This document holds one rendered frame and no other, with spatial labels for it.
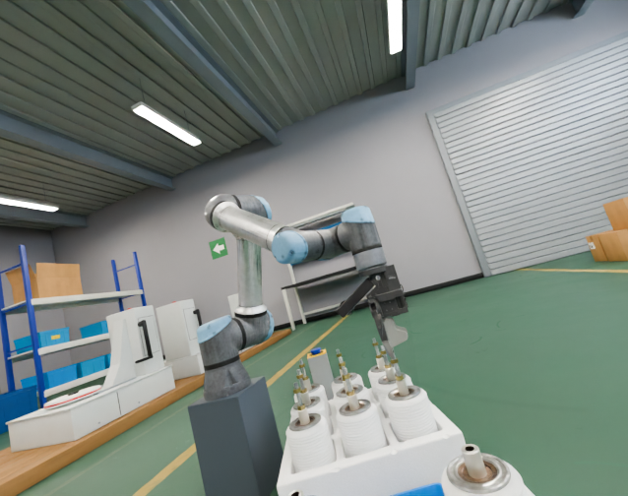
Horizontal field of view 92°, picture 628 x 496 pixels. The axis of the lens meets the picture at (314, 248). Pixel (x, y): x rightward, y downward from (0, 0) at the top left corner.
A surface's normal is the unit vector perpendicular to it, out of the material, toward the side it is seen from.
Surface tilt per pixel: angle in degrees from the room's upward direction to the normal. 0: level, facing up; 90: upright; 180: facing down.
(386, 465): 90
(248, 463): 90
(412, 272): 90
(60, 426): 90
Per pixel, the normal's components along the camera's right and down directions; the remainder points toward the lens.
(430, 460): -0.01, -0.14
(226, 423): -0.28, -0.06
